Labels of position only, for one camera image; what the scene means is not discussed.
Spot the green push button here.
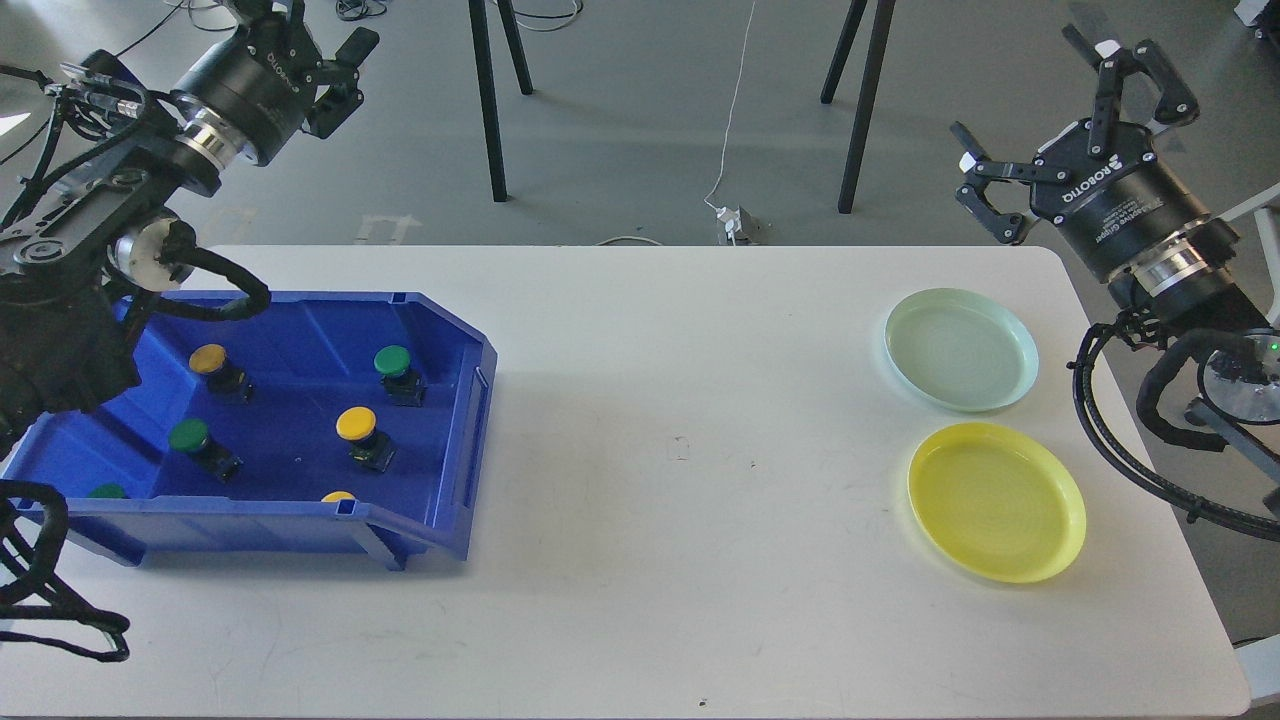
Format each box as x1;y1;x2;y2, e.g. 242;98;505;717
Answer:
168;416;244;482
372;345;428;407

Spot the black stand leg left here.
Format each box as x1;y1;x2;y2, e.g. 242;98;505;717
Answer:
466;1;535;202

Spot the yellow plastic plate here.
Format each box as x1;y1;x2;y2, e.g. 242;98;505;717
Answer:
906;421;1088;584

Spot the black stand leg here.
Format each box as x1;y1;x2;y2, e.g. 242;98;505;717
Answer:
466;1;535;202
819;1;897;215

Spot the blue plastic storage bin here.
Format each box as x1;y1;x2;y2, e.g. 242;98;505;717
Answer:
4;291;497;570

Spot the black stand leg right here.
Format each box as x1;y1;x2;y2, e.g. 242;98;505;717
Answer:
819;1;897;215

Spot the white floor cable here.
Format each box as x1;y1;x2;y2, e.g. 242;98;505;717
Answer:
595;0;758;247

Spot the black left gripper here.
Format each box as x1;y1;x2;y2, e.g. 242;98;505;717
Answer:
172;1;380;167

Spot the yellow push button bin front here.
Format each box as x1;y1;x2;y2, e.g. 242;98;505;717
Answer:
321;489;356;503

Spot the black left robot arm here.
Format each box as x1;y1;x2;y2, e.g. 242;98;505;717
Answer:
1;1;380;455

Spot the yellow push button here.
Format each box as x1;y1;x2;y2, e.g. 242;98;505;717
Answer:
335;406;397;473
188;343;255;404

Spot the white power adapter on floor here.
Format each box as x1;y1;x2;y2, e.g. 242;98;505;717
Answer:
714;206;765;247

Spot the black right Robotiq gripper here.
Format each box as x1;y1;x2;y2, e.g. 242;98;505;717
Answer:
948;24;1216;284

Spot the green push button bin corner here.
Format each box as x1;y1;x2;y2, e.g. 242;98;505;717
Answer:
86;483;131;498

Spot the pale green plastic plate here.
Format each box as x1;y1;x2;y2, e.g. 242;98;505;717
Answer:
882;288;1041;413

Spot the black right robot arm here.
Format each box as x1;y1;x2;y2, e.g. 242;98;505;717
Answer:
951;26;1279;541

